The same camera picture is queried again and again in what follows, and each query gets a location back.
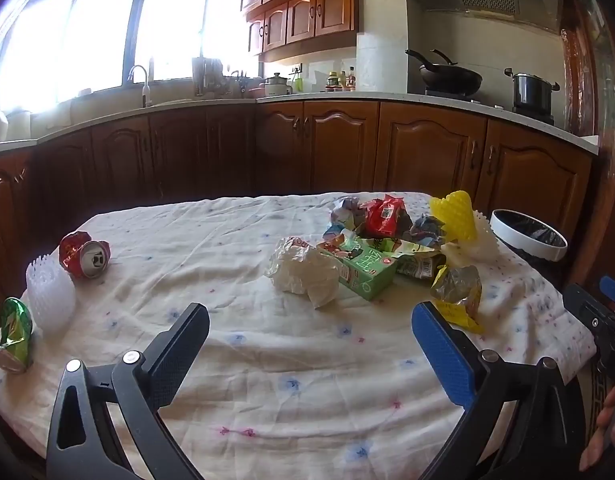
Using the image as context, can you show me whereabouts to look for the crumpled white paper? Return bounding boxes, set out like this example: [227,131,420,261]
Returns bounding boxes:
[266,236,341,310]

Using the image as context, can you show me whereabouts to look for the wooden lower kitchen cabinets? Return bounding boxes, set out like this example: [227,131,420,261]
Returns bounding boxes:
[0,100,595,341]

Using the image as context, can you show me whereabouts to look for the white rice cooker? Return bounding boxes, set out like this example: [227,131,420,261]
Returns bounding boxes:
[264,72,294,97]

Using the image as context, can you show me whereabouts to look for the black gas stove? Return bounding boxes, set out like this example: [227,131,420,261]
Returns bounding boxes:
[422,88,556,127]

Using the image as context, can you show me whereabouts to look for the crushed green drink can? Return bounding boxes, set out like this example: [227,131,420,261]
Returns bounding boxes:
[0,297,36,375]

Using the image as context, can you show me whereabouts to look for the red snack wrapper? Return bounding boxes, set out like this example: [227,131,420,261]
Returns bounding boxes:
[363,194,413,239]

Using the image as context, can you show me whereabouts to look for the wooden upper kitchen cabinets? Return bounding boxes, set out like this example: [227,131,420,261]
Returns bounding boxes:
[235,0,388,64]

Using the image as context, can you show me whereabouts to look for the white kitchen countertop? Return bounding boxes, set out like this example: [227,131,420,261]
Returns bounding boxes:
[0,91,601,158]

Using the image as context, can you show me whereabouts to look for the white dotted tablecloth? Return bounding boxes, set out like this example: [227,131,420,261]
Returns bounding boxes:
[0,191,598,480]

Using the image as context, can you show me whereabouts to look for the silver and yellow snack wrapper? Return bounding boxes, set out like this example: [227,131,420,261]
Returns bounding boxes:
[429,264,487,336]

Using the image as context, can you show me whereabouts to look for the crushed red drink can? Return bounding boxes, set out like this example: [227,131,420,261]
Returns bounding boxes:
[59,231,112,280]

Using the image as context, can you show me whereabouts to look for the black wok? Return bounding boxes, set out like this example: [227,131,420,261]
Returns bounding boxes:
[405,49,483,97]

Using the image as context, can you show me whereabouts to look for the crumpled grey wrapper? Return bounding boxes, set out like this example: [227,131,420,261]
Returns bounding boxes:
[406,213,447,250]

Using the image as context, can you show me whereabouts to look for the green spouted drink pouch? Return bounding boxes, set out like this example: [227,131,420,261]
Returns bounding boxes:
[395,240,447,281]

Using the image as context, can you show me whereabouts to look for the pale colourful wrapper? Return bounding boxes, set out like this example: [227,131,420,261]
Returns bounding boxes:
[323,196,371,241]

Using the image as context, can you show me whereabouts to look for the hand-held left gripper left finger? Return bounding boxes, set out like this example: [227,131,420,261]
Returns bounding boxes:
[46,302,211,480]

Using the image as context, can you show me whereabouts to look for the white foam fruit net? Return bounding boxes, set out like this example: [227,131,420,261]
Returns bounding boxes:
[452,210,501,261]
[26,253,77,337]

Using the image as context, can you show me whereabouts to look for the person's right hand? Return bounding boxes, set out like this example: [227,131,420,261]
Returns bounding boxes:
[580,384,615,472]

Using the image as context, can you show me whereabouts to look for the glossy wooden door frame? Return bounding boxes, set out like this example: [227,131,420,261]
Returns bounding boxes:
[560,0,615,281]

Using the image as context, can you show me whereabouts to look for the wooden kitchen cabinets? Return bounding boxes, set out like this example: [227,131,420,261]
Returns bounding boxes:
[0,100,595,341]
[235,0,388,64]

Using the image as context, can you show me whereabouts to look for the kitchen window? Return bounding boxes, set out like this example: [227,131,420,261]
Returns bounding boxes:
[0,0,261,116]

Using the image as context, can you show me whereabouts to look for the green drink carton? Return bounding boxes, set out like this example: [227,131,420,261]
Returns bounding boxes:
[316,237,399,302]

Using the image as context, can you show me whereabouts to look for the utensil holder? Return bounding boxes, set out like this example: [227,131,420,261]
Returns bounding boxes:
[192,57,223,97]

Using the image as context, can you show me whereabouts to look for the dark steel cooking pot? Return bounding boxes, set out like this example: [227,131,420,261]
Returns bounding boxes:
[504,66,561,114]

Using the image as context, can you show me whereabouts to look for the white-rimmed black trash bin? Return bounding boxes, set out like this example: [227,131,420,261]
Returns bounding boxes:
[489,208,569,286]

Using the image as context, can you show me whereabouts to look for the chrome sink faucet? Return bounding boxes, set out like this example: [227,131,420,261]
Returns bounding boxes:
[128,65,154,109]

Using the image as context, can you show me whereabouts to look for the yellow foam fruit net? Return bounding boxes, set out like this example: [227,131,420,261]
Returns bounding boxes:
[429,190,481,245]

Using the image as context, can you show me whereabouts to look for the dish rack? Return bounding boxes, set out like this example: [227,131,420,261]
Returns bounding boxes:
[222,70,264,99]

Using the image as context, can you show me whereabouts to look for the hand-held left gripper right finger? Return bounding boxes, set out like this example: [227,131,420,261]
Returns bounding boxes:
[411,301,588,480]

